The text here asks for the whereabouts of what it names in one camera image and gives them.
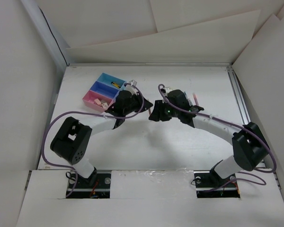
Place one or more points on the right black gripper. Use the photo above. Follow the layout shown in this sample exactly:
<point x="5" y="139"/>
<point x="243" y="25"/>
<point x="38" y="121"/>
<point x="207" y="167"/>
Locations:
<point x="157" y="115"/>

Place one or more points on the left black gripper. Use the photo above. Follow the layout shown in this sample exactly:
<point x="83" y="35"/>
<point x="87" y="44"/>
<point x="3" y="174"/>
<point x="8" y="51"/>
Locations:
<point x="137" y="97"/>

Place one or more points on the yellow utility knife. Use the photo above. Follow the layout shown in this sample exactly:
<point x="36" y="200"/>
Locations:
<point x="115" y="85"/>

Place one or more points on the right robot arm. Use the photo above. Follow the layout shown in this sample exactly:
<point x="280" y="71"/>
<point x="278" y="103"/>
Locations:
<point x="247" y="141"/>

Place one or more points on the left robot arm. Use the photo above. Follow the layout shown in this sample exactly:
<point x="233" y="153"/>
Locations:
<point x="71" y="140"/>

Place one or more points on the teal blue pen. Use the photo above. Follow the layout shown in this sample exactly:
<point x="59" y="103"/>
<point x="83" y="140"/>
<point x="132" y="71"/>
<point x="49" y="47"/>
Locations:
<point x="188" y="99"/>

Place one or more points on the pink purple highlighter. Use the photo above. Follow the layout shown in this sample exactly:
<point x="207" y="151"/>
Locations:
<point x="195" y="99"/>

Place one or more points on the light blue drawer box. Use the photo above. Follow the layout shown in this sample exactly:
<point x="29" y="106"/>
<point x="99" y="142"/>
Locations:
<point x="107" y="79"/>

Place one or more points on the dark blue drawer box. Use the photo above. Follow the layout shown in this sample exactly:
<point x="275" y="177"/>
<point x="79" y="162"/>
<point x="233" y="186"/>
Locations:
<point x="104" y="89"/>

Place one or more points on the pink drawer box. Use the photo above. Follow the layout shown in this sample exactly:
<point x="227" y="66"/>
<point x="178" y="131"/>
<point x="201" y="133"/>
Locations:
<point x="90" y="96"/>

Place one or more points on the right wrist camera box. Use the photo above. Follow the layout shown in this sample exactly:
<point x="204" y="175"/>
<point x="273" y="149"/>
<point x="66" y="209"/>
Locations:
<point x="165" y="90"/>

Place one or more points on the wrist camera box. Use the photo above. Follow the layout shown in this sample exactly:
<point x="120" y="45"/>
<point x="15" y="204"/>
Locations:
<point x="165" y="90"/>
<point x="131" y="86"/>

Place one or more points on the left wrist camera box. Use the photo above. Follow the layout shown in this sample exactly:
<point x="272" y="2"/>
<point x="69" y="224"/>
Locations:
<point x="131" y="86"/>

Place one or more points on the aluminium rail right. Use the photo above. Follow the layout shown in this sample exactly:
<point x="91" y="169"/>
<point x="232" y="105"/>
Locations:
<point x="238" y="95"/>

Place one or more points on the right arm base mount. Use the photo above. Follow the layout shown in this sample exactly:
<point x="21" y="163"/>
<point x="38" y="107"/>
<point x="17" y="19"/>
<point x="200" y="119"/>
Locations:
<point x="207" y="188"/>

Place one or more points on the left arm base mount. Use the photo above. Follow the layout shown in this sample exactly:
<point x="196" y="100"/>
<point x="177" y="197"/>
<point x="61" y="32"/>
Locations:
<point x="99" y="190"/>

